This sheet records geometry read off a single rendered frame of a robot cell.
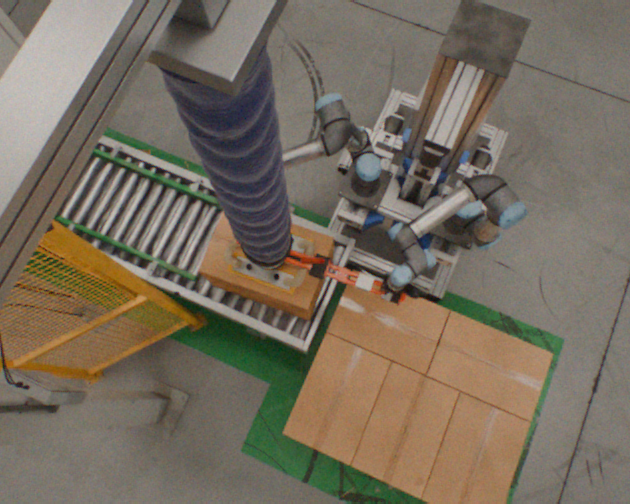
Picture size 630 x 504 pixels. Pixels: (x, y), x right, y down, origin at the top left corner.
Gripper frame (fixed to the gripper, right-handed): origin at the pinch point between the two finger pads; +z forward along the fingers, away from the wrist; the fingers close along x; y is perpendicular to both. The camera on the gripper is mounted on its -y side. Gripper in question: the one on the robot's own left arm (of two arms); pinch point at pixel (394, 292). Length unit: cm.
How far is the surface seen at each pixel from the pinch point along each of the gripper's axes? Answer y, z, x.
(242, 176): 55, -108, 9
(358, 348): 3, 69, 23
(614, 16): -91, 125, -291
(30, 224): 58, -176, 47
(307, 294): 38.2, 28.5, 11.0
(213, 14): 53, -167, 5
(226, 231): 90, 29, -4
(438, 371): -42, 68, 18
